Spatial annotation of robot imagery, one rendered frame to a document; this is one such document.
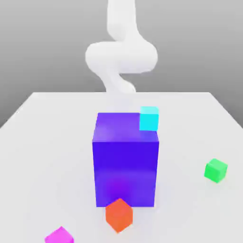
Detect small cyan cube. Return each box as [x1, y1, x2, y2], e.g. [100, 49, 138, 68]
[139, 106, 159, 132]

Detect small orange cube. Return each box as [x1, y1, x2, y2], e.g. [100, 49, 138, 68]
[105, 197, 133, 234]

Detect small green cube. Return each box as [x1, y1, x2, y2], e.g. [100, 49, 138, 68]
[204, 158, 228, 184]

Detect small magenta cube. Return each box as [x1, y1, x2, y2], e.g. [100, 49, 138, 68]
[44, 226, 75, 243]

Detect large purple box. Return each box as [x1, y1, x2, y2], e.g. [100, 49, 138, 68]
[92, 112, 159, 208]

